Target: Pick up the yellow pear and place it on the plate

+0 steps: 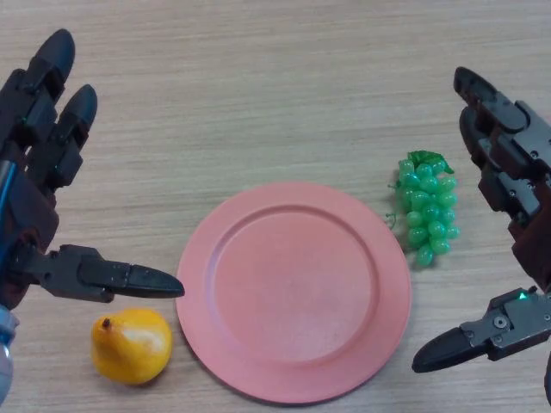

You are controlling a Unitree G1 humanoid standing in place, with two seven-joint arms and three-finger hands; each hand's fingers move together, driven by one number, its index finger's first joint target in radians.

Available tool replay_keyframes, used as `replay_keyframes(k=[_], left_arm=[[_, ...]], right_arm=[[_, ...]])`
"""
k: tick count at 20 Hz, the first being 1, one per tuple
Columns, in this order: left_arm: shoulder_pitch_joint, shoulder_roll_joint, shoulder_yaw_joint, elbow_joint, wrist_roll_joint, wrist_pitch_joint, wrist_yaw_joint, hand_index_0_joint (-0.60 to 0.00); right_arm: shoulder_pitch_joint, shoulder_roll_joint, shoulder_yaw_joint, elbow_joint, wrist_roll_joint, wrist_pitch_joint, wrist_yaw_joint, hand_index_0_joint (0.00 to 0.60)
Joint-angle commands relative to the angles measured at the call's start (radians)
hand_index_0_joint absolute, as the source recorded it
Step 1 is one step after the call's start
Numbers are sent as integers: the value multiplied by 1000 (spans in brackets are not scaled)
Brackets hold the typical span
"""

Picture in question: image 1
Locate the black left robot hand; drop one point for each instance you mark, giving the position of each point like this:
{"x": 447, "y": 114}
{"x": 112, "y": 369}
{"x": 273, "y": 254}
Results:
{"x": 30, "y": 215}

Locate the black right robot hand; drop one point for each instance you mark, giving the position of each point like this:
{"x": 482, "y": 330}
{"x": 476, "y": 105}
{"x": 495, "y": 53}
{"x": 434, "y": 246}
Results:
{"x": 525, "y": 163}

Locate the yellow pear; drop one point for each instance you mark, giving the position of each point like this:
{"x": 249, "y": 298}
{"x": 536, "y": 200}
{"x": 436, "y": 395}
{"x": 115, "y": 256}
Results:
{"x": 129, "y": 348}

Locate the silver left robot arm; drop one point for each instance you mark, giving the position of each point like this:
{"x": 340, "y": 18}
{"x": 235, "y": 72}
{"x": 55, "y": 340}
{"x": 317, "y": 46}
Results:
{"x": 5, "y": 365}

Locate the pink round plate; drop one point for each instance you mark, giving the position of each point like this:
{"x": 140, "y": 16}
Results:
{"x": 292, "y": 292}

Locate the green grape bunch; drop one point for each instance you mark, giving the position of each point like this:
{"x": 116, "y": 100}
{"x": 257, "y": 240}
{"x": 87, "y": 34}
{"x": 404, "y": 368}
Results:
{"x": 428, "y": 211}

